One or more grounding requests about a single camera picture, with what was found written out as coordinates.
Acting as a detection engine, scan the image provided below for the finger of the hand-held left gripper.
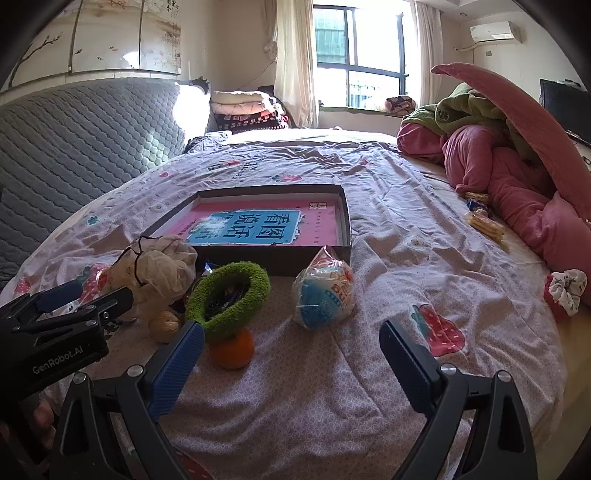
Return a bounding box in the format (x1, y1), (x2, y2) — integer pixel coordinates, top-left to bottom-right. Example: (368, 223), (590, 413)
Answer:
(21, 286), (134, 335)
(0, 279), (84, 324)

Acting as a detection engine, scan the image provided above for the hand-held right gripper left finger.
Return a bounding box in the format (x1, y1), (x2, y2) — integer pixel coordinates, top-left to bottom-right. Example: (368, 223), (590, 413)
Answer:
(48, 320), (206, 480)

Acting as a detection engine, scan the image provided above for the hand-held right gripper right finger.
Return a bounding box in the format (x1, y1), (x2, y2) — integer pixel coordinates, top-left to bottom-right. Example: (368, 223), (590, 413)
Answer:
(379, 319), (539, 480)

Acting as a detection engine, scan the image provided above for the orange tangerine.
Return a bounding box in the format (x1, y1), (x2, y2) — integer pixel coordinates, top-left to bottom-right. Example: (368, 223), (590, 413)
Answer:
(210, 329), (256, 370)

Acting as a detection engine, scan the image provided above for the cream plush toy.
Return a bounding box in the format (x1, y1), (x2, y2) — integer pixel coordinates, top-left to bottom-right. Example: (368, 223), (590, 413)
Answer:
(99, 234), (199, 324)

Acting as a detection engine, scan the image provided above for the dark blue snack packet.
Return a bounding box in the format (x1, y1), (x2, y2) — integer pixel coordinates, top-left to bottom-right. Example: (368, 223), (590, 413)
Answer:
(201, 261), (250, 319)

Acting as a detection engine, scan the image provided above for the blue toy egg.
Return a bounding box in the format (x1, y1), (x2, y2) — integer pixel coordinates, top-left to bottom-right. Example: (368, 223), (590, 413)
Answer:
(292, 246), (355, 330)

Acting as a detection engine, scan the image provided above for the green fuzzy ring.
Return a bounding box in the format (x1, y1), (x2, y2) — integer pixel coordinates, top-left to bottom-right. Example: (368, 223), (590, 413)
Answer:
(185, 261), (271, 343)

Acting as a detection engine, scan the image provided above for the shallow cardboard box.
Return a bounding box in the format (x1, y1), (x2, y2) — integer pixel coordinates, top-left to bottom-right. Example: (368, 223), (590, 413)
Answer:
(139, 185), (354, 278)

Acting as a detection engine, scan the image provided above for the grey quilted headboard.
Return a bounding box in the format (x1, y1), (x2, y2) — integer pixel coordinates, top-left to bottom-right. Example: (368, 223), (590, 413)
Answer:
(0, 76), (195, 291)

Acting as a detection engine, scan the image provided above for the pink book with blue label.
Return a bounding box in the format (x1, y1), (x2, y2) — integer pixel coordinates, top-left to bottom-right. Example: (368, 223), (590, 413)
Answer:
(173, 198), (347, 245)

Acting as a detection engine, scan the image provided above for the yellow biscuit packet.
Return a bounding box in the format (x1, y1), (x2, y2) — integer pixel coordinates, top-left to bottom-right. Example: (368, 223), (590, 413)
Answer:
(467, 210), (506, 243)

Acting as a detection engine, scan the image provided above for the floral scrunchie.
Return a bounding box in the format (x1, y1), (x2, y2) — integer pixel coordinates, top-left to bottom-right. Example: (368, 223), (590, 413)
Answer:
(544, 269), (587, 319)

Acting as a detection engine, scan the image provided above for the dark patterned cloth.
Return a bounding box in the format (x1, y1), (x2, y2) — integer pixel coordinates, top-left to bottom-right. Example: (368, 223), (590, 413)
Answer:
(187, 133), (232, 152)

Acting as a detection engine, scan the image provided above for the pink blanket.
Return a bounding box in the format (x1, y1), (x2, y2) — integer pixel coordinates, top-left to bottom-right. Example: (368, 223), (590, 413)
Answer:
(397, 122), (591, 287)

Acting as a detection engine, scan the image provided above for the floral printed bed sheet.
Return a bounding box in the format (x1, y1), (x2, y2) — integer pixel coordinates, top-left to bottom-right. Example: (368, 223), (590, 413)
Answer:
(11, 129), (568, 480)

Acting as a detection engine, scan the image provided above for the dark patterned folded quilt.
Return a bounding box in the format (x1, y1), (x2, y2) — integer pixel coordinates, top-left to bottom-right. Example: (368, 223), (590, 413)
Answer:
(215, 111), (289, 134)

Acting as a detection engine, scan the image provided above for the cream folded quilt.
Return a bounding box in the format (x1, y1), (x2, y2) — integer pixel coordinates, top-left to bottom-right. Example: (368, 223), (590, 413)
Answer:
(211, 90), (278, 116)

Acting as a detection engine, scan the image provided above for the patterned folded blanket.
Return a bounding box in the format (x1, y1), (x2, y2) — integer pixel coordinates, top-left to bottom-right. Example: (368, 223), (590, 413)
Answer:
(384, 95), (416, 116)

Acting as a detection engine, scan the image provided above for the green blanket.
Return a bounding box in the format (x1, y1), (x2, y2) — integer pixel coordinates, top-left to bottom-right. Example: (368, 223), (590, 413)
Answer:
(402, 83), (550, 162)

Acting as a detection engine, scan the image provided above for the floral overhead cabinet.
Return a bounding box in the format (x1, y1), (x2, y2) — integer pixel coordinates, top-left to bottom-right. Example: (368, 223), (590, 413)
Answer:
(0, 0), (183, 93)

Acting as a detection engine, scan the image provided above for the long pink cushion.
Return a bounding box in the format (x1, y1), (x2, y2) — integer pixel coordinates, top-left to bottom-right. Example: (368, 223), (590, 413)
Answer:
(430, 62), (591, 232)

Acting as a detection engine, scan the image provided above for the cream curtain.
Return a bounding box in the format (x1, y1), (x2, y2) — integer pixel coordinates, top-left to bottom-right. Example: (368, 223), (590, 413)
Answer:
(272, 0), (319, 130)
(411, 0), (444, 112)

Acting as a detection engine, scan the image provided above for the black television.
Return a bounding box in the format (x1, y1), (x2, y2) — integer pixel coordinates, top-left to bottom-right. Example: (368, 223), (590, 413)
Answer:
(540, 78), (591, 148)

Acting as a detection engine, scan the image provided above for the dark framed window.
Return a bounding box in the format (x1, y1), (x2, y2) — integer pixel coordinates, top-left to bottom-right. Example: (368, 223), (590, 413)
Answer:
(313, 4), (411, 112)

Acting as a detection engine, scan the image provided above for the white air conditioner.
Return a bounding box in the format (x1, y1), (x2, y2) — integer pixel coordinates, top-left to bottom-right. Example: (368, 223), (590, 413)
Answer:
(470, 21), (522, 44)

